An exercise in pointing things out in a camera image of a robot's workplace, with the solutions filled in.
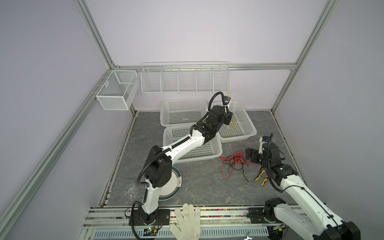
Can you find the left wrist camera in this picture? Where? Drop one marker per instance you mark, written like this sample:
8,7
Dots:
226,102

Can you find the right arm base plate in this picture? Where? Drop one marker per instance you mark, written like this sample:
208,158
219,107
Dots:
263,216

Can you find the white mesh wall box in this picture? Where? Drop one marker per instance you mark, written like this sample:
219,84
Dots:
118,91

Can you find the yellow black pliers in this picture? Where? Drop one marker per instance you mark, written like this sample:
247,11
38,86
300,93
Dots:
262,176

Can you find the front white plastic basket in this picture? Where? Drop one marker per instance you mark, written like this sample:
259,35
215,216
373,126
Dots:
186,145

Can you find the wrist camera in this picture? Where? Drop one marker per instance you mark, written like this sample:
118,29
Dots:
264,144
226,102

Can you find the white wire wall shelf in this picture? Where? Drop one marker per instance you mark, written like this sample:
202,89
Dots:
185,77

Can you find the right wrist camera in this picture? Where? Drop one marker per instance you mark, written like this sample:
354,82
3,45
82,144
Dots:
264,144

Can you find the clear glass cup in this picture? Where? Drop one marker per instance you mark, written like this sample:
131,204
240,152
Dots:
129,189

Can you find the back right white basket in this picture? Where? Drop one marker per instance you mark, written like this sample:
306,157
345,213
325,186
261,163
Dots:
241,126

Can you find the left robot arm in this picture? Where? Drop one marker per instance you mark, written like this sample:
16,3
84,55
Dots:
157,169

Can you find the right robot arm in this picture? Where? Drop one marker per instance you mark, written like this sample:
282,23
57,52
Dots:
320,222

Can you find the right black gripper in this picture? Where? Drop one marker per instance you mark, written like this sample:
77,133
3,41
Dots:
255,153

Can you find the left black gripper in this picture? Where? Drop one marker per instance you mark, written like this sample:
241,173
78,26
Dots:
229,118

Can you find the white plate green rim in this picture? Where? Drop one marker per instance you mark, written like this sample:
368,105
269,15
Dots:
173,186

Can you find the white gloved hand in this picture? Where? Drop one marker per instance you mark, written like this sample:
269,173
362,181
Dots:
189,220

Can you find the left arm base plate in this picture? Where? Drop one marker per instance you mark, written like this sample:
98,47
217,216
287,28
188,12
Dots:
158,217

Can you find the back left white basket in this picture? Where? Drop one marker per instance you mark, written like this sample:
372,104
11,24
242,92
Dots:
182,111

